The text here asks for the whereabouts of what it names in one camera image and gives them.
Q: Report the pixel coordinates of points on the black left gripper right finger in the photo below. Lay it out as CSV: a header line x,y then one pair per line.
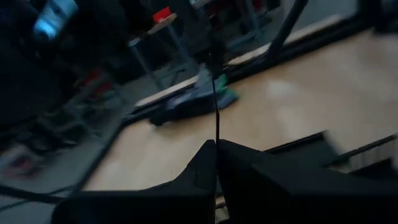
x,y
295,202

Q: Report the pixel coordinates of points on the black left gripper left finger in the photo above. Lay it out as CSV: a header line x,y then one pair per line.
x,y
140,208

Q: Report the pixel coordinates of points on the red storage bin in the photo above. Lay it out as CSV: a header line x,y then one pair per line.
x,y
161,14

